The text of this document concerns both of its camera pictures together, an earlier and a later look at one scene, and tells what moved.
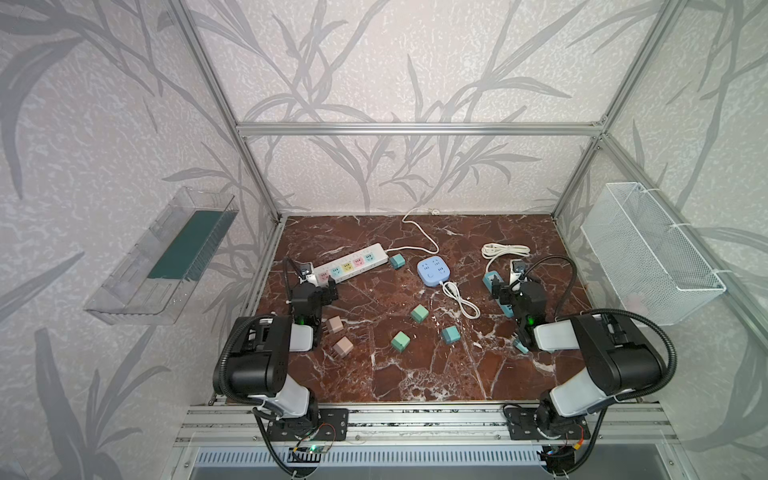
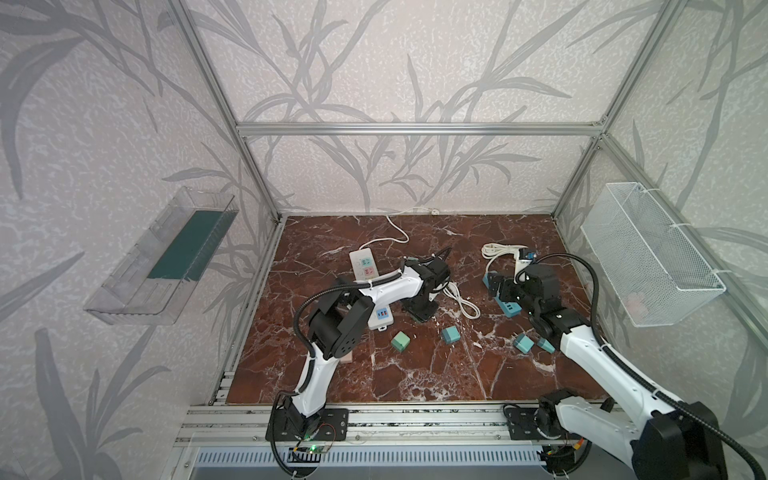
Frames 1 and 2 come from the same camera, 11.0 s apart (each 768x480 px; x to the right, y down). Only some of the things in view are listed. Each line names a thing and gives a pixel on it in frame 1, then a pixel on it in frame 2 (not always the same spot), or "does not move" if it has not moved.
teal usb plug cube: x=451 y=334 does not move
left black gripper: x=313 y=286 → x=424 y=302
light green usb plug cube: x=400 y=341 does not move
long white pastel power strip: x=347 y=264 → x=364 y=266
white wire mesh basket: x=655 y=268 does not move
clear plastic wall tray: x=170 y=265 does not move
